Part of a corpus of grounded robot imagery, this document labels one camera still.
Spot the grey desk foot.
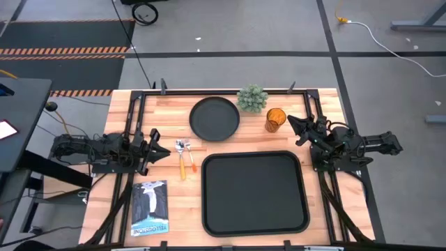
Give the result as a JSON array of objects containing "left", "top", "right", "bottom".
[
  {"left": 424, "top": 114, "right": 446, "bottom": 125},
  {"left": 390, "top": 0, "right": 446, "bottom": 33}
]

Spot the fork with orange handle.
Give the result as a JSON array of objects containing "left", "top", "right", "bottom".
[{"left": 183, "top": 139, "right": 199, "bottom": 174}]

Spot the coiled black cable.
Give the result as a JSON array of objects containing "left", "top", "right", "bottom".
[{"left": 131, "top": 2, "right": 160, "bottom": 26}]

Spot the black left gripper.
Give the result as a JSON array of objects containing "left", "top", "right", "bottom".
[{"left": 130, "top": 128, "right": 171, "bottom": 176}]

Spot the yellow cable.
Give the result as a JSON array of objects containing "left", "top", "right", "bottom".
[{"left": 54, "top": 110, "right": 71, "bottom": 137}]

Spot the black printed mat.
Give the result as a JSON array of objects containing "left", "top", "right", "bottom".
[{"left": 130, "top": 179, "right": 170, "bottom": 238}]

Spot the black hazard-striped floor mat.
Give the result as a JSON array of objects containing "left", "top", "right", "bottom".
[
  {"left": 0, "top": 54, "right": 126, "bottom": 98},
  {"left": 0, "top": 18, "right": 137, "bottom": 56}
]

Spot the spoon with yellow handle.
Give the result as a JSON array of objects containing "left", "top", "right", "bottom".
[{"left": 174, "top": 139, "right": 187, "bottom": 181}]

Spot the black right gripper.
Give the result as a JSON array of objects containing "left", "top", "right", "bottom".
[{"left": 287, "top": 114, "right": 331, "bottom": 151}]

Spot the white floor cable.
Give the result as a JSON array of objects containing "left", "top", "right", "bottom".
[{"left": 347, "top": 20, "right": 446, "bottom": 79}]

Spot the orange translucent cup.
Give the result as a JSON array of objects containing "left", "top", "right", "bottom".
[{"left": 264, "top": 107, "right": 288, "bottom": 134}]

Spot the black round plate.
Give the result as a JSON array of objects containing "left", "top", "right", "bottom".
[{"left": 189, "top": 96, "right": 241, "bottom": 142}]

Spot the long black cable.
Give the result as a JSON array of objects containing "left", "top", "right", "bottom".
[{"left": 110, "top": 0, "right": 155, "bottom": 89}]

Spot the yellow cable connector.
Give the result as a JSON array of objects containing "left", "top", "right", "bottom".
[{"left": 334, "top": 0, "right": 350, "bottom": 25}]

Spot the black rectangular tray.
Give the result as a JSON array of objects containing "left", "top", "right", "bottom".
[{"left": 201, "top": 150, "right": 312, "bottom": 238}]

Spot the black desk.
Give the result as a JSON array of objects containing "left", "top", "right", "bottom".
[{"left": 0, "top": 77, "right": 93, "bottom": 243}]

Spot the green succulent plant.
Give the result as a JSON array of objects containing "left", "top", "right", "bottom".
[{"left": 236, "top": 84, "right": 270, "bottom": 114}]

